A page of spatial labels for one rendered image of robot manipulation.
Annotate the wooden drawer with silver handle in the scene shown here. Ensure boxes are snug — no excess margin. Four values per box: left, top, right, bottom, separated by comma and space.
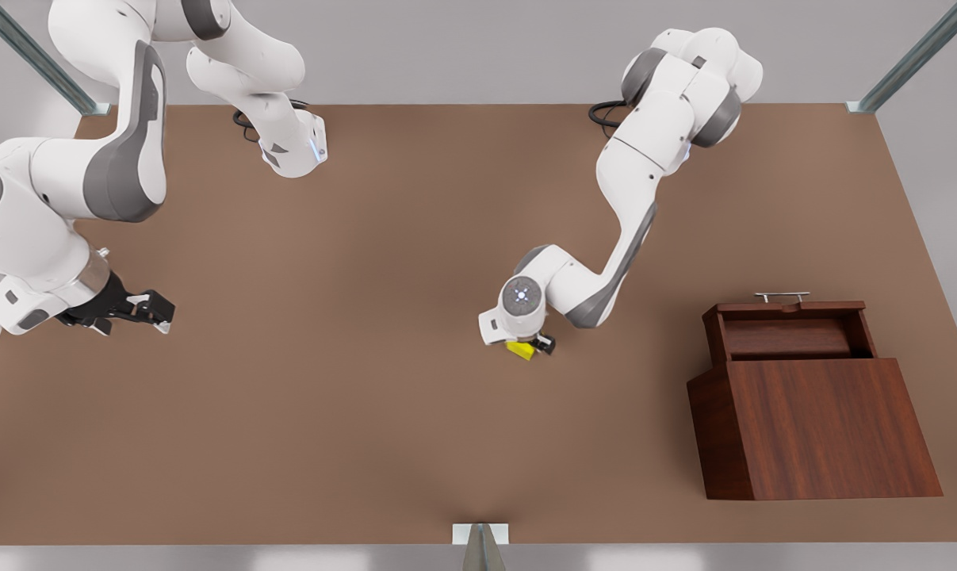
701, 291, 878, 362

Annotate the dark wooden cabinet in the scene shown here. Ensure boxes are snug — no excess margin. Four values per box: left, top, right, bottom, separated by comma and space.
687, 357, 944, 501

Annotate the black cable loop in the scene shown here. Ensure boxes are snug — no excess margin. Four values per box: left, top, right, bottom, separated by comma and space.
588, 100, 631, 140
232, 99, 310, 144

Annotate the silver frame post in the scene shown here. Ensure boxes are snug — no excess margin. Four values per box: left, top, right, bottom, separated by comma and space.
845, 0, 957, 114
0, 0, 112, 117
452, 523, 510, 571

